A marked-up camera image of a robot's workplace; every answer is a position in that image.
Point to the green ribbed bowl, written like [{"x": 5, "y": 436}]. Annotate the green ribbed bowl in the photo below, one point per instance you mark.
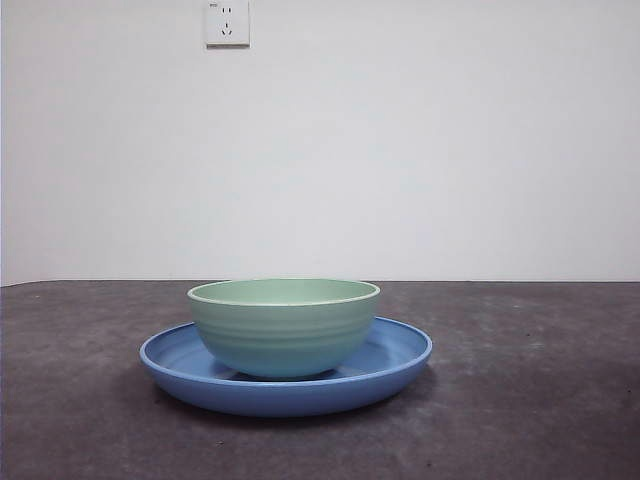
[{"x": 285, "y": 335}]

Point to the blue round plate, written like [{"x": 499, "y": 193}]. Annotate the blue round plate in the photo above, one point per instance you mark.
[{"x": 280, "y": 397}]

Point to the white wall power socket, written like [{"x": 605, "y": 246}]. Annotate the white wall power socket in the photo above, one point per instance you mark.
[{"x": 228, "y": 22}]

